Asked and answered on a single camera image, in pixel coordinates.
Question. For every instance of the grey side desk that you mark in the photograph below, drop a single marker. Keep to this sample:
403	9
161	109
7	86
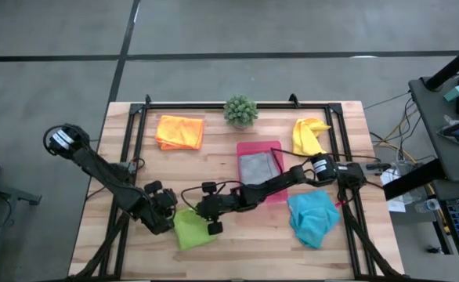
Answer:
429	129

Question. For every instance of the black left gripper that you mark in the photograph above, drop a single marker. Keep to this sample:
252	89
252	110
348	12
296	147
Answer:
157	207

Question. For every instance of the orange microfiber towel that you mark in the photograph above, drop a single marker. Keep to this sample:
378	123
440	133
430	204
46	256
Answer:
178	132

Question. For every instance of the black desk crossbar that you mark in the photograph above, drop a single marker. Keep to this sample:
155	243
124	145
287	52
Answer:
413	180

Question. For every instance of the small potted green plant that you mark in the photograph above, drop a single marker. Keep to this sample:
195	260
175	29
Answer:
240	110

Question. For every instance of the black aluminium table frame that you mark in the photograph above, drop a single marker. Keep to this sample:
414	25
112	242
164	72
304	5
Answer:
182	105

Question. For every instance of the clear plastic bottle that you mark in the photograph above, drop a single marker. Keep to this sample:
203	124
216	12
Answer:
429	205

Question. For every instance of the blue microfiber towel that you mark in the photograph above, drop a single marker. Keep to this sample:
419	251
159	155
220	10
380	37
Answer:
311	219

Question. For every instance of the grey metal stand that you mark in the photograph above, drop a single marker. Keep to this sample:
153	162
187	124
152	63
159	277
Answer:
10	192

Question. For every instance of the white paper sheet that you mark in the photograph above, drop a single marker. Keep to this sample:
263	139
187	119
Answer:
396	205

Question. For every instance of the pink plastic bin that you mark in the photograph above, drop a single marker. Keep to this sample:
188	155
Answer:
253	147

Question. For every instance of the green microfiber towel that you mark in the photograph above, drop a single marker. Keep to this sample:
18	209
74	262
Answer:
192	233

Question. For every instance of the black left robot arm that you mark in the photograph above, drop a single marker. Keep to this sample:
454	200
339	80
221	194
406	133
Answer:
100	172

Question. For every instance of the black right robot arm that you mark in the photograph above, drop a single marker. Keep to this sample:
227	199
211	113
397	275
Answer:
284	180

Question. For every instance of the small teal box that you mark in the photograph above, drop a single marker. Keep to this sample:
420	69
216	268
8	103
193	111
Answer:
454	93

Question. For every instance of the grey microfiber towel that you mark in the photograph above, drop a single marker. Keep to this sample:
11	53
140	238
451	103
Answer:
257	168

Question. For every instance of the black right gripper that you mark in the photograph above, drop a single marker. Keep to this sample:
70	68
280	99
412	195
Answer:
221	201

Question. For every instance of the yellow microfiber towel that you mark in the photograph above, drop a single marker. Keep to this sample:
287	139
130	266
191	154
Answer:
306	135

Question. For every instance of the black slanted pole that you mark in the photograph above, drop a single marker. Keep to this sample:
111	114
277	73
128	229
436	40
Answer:
452	64

